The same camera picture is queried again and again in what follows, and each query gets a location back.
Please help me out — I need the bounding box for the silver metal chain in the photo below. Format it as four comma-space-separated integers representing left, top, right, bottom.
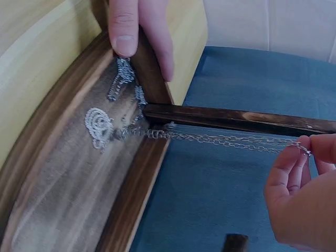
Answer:
84, 56, 312, 158

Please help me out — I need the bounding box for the dark brown wooden tray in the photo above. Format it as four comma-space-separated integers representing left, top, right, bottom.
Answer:
0, 0, 336, 252

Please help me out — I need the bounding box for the blue felt mat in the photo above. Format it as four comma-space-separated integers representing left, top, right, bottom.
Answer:
130, 46, 336, 252

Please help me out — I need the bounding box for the dark wooden block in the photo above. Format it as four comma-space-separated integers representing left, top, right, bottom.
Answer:
224, 233, 249, 252

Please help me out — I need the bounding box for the person's left hand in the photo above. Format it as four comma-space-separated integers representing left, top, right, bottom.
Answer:
108, 0, 176, 82

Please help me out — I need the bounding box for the person's right hand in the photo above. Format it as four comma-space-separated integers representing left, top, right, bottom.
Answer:
264, 133, 336, 252

